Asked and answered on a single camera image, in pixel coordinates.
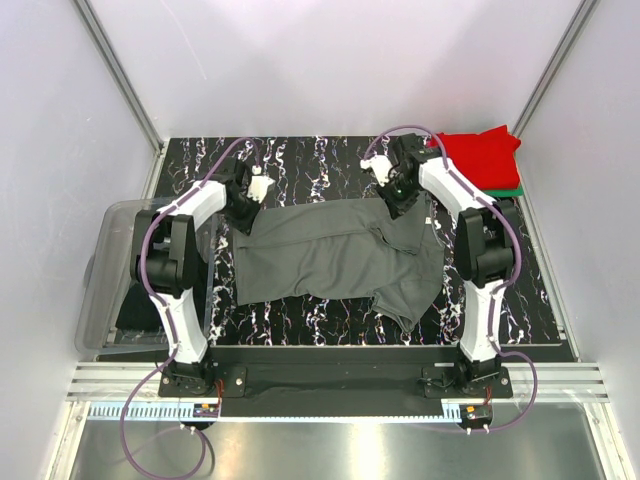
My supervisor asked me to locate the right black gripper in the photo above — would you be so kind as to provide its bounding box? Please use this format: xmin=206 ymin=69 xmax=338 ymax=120
xmin=373 ymin=173 xmax=418 ymax=221

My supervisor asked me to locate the grey t shirt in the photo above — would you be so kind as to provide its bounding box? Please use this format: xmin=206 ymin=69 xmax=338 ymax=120
xmin=233 ymin=194 xmax=444 ymax=333

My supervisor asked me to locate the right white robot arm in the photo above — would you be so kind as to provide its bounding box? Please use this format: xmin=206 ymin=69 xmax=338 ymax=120
xmin=360 ymin=134 xmax=522 ymax=397

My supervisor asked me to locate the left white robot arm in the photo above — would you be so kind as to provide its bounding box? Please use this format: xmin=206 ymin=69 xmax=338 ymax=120
xmin=130 ymin=160 xmax=273 ymax=396

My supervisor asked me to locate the red folded t shirt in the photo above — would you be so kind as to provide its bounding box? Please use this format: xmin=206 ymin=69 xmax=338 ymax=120
xmin=438 ymin=125 xmax=521 ymax=191

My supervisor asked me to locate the green folded t shirt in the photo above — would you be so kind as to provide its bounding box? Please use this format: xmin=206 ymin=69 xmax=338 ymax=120
xmin=484 ymin=185 xmax=524 ymax=199

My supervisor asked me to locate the black t shirt in bin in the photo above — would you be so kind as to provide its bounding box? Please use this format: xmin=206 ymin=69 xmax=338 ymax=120
xmin=116 ymin=282 xmax=162 ymax=332

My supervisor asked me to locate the clear plastic bin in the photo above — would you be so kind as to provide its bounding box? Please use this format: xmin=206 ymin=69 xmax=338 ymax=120
xmin=75 ymin=198 xmax=219 ymax=356

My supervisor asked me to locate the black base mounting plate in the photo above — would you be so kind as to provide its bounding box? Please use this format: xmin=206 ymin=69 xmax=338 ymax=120
xmin=163 ymin=346 xmax=513 ymax=399

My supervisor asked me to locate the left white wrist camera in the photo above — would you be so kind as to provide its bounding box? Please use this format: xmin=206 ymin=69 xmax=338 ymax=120
xmin=247 ymin=175 xmax=275 ymax=204

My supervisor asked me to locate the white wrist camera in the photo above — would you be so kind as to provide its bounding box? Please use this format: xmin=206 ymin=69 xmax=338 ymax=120
xmin=360 ymin=154 xmax=394 ymax=187
xmin=247 ymin=175 xmax=275 ymax=204

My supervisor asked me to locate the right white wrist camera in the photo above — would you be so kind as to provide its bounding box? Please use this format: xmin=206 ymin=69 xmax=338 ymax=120
xmin=360 ymin=154 xmax=394 ymax=187

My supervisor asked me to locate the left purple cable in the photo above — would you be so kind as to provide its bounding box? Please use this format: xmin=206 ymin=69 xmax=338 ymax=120
xmin=120 ymin=136 xmax=261 ymax=477

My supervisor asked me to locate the white slotted cable duct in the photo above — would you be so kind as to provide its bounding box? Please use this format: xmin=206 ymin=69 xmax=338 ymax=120
xmin=87 ymin=402 xmax=466 ymax=421

